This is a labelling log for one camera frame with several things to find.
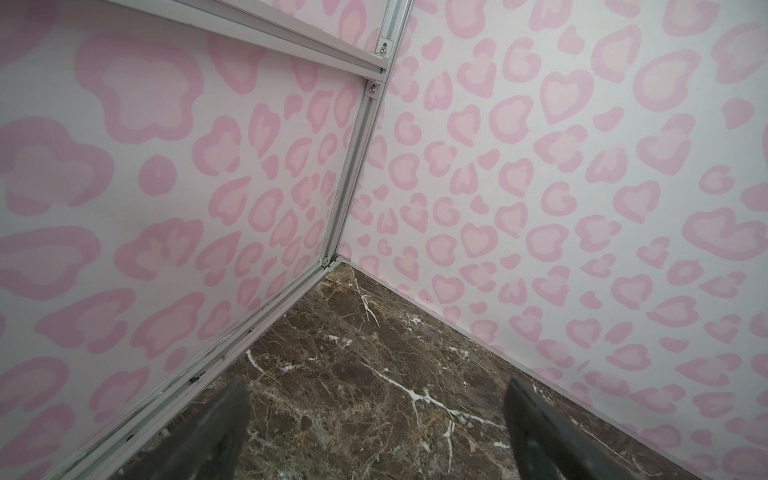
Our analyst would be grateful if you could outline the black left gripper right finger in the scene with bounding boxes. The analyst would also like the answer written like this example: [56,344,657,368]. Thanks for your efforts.
[503,378,632,480]

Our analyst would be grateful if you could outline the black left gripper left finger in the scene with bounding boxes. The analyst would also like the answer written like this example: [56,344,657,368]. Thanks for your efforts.
[121,378,251,480]

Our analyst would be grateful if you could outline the aluminium frame corner post left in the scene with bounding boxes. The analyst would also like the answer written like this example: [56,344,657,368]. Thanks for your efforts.
[320,0,413,268]

